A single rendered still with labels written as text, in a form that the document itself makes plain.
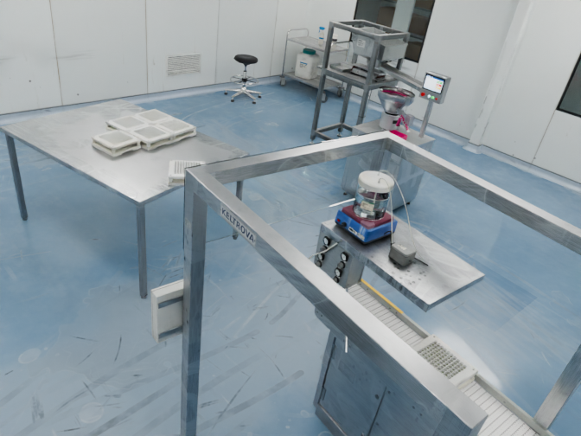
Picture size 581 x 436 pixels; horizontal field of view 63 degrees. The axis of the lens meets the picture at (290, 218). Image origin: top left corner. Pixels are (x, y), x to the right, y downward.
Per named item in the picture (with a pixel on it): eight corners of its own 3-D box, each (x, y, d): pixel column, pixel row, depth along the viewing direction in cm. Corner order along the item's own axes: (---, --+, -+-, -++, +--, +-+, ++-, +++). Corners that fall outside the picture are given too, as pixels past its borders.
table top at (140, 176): (-1, 131, 355) (-2, 126, 353) (120, 102, 437) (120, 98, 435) (139, 207, 293) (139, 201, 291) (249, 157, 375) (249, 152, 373)
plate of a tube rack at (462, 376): (396, 356, 205) (398, 354, 204) (432, 336, 219) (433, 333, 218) (442, 399, 189) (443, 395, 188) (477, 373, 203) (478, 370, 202)
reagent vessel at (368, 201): (344, 208, 211) (352, 169, 202) (367, 200, 220) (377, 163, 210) (368, 225, 202) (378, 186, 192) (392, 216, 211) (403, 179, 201)
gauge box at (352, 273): (313, 262, 228) (320, 227, 217) (329, 256, 234) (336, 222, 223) (344, 289, 214) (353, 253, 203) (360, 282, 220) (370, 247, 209)
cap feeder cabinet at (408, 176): (337, 193, 511) (351, 126, 471) (368, 180, 548) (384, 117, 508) (385, 220, 476) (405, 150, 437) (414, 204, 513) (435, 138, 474)
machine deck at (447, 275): (320, 229, 218) (321, 222, 216) (376, 211, 239) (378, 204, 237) (425, 312, 179) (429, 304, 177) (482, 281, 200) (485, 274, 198)
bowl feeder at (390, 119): (363, 125, 480) (371, 88, 460) (383, 118, 503) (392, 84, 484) (403, 142, 453) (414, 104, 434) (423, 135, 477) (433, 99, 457)
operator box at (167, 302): (151, 336, 202) (150, 289, 188) (188, 322, 212) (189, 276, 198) (157, 345, 198) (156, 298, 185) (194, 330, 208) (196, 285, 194)
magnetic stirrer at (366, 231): (330, 224, 216) (334, 207, 211) (363, 213, 228) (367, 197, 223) (361, 247, 203) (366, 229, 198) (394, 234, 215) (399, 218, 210)
